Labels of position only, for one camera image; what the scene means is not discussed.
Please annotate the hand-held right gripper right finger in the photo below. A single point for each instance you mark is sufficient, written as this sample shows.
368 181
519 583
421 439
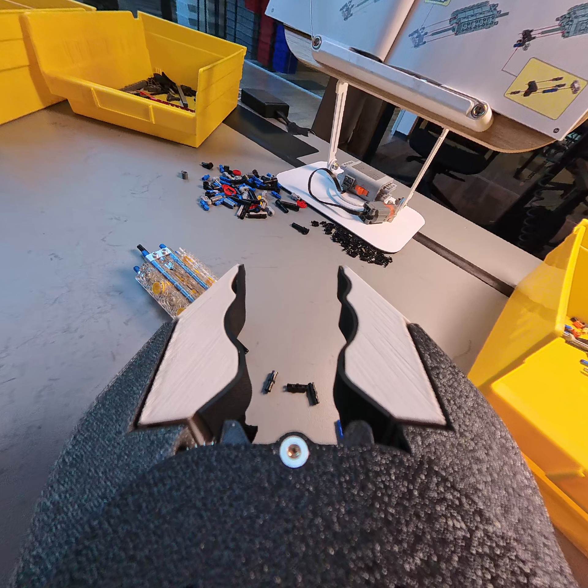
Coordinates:
390 367

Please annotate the heap of black pins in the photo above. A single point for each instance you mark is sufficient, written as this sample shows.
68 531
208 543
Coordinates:
358 243

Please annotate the black office chair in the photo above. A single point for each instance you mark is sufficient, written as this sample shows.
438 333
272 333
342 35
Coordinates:
450 147

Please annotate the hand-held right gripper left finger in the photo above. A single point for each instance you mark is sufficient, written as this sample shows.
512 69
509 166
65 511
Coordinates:
197 367

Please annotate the instruction booklet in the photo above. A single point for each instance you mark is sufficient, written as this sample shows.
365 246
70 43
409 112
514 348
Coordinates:
514 37

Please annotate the small black peg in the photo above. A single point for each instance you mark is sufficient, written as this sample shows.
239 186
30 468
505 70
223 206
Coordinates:
312 393
296 388
269 381

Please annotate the pile of black red parts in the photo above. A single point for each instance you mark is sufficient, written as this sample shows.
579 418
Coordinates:
161 89

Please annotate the small grey motor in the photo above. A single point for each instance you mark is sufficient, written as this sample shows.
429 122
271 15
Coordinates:
378 211

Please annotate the grey battery box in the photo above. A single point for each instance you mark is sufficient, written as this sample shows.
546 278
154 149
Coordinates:
367 181

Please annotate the small blue peg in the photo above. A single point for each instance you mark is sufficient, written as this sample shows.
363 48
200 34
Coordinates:
338 428

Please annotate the pile of blue black pegs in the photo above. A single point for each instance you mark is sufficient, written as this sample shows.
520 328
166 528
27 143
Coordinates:
579 335

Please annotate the single black connector pin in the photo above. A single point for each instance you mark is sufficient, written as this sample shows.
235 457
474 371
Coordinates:
300 228

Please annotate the black power adapter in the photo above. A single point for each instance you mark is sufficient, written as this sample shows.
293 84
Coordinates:
265 99

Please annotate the white book stand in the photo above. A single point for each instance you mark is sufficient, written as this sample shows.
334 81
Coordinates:
404 230

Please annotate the pile of mixed brick parts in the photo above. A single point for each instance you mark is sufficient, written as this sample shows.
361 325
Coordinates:
243 188

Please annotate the yellow plastic bin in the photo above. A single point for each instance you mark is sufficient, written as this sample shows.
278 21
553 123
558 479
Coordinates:
11 64
73 60
533 404

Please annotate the grey desk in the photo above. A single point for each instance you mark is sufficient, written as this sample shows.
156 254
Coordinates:
92 230

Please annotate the transparent brick engine model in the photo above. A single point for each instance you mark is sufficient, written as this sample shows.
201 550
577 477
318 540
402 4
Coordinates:
175 276

